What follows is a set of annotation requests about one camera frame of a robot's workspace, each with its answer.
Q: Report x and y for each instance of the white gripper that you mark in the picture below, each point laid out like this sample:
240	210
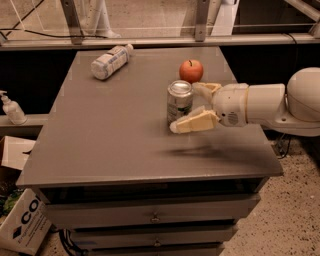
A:
230	103

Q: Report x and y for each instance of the green silver 7up can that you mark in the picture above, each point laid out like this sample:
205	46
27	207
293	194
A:
179	100

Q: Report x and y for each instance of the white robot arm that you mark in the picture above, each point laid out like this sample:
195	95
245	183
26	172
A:
293	108

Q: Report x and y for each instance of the white blue plastic bottle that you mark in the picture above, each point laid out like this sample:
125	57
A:
105	65

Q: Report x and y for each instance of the white pump dispenser bottle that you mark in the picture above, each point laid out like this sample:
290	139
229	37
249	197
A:
12	109

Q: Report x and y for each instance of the red apple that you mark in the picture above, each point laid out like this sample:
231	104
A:
191	71

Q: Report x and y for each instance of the top cabinet drawer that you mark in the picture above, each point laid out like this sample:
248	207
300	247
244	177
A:
151	211

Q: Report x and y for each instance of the cabinet drawer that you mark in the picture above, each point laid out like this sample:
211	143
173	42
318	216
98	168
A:
153	237
151	211

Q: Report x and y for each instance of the grey drawer cabinet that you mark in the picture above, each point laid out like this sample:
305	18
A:
108	141

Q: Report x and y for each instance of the middle cabinet drawer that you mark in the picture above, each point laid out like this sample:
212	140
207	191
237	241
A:
153	237

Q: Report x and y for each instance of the open brown cardboard box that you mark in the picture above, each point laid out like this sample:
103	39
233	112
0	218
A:
14	153

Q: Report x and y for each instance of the white printed cardboard box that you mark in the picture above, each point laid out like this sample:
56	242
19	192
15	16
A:
26	226

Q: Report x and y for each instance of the right metal frame post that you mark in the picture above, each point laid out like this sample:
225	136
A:
201	19

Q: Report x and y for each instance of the metal frame post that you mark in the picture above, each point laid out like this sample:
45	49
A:
201	19
71	16

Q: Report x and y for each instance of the left metal frame post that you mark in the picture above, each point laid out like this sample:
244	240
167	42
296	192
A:
71	16

